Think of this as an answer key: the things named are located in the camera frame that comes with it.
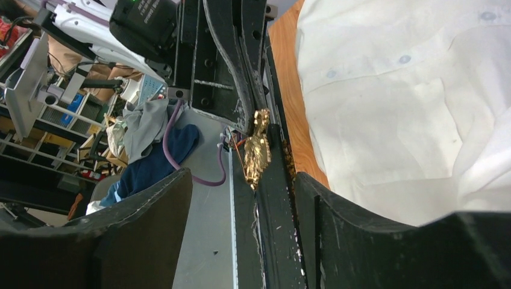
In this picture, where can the grey cloth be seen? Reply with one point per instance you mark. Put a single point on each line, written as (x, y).
(146, 124)

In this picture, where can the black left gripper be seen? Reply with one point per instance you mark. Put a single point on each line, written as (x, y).
(217, 60)

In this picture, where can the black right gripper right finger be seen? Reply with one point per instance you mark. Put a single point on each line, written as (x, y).
(347, 246)

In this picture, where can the cluttered background shelf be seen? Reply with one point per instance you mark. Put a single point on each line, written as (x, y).
(41, 171)

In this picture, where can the white button-up shirt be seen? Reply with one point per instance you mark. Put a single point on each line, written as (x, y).
(408, 103)

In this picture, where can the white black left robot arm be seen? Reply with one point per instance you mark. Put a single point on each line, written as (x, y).
(146, 28)

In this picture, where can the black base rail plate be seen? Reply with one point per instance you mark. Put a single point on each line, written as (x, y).
(267, 245)

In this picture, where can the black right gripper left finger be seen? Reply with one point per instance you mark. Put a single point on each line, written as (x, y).
(134, 243)

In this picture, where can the dark blue cloth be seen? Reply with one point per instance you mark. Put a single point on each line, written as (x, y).
(148, 171)

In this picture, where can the gold leaf brooch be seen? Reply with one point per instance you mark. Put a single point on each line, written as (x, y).
(257, 151)

